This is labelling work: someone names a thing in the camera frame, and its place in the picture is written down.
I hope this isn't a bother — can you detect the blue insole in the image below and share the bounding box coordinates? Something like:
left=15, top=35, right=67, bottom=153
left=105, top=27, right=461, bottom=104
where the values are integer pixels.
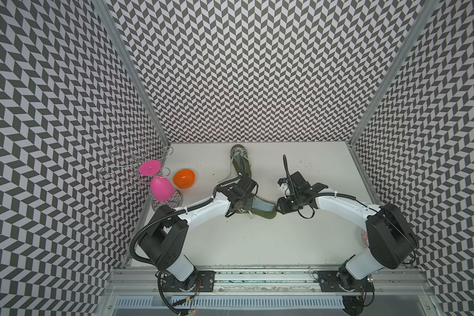
left=251, top=198, right=275, bottom=212

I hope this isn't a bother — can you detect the green shoe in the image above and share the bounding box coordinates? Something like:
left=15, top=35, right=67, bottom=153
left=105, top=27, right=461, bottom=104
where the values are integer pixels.
left=230, top=144, right=252, bottom=178
left=236, top=196, right=277, bottom=219

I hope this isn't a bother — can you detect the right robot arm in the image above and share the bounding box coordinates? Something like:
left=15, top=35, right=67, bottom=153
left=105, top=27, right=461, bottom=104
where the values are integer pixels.
left=276, top=172, right=418, bottom=292

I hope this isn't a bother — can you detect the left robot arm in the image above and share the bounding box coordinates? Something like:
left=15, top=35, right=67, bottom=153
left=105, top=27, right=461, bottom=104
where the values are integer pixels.
left=129, top=175, right=258, bottom=291

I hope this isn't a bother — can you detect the orange plastic cup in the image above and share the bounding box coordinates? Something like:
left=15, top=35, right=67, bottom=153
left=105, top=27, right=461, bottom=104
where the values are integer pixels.
left=172, top=169, right=196, bottom=189

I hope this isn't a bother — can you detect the pink plastic wine glass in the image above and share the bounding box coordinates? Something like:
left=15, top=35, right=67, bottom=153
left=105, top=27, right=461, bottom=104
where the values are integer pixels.
left=138, top=160, right=176, bottom=201

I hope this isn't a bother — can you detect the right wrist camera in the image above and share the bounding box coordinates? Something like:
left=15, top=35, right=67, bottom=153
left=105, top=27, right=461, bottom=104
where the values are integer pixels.
left=278, top=178, right=292, bottom=198

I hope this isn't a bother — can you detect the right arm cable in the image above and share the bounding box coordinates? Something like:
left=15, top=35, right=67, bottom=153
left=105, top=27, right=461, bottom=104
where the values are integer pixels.
left=282, top=155, right=380, bottom=220

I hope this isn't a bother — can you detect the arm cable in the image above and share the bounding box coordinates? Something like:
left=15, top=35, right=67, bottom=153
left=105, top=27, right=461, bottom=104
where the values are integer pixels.
left=282, top=155, right=380, bottom=220
left=129, top=175, right=246, bottom=265

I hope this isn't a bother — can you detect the wire glass rack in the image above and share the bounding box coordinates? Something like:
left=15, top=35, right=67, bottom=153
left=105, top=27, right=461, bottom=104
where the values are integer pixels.
left=97, top=146, right=183, bottom=208

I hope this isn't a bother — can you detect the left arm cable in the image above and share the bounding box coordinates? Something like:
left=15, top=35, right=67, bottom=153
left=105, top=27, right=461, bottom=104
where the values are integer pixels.
left=129, top=175, right=246, bottom=265

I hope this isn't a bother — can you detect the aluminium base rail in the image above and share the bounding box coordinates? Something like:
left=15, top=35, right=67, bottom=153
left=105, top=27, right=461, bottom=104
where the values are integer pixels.
left=102, top=265, right=435, bottom=297

